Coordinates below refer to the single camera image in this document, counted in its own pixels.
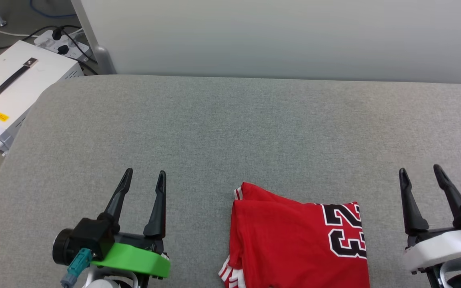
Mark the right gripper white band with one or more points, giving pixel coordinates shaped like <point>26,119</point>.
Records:
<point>438,246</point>

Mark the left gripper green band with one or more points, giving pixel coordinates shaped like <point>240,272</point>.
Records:
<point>138,258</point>

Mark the red basketball jersey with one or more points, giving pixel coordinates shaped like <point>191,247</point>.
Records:
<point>286,244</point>

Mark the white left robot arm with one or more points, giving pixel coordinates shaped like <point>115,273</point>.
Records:
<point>106,282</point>

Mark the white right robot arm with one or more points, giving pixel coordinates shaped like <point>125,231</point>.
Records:
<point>458,276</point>

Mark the white power strip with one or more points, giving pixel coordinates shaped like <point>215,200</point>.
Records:
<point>70,44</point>

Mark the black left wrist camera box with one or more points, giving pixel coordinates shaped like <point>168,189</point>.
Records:
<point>90,238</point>

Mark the grey partition post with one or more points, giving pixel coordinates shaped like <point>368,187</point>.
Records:
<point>102,56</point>

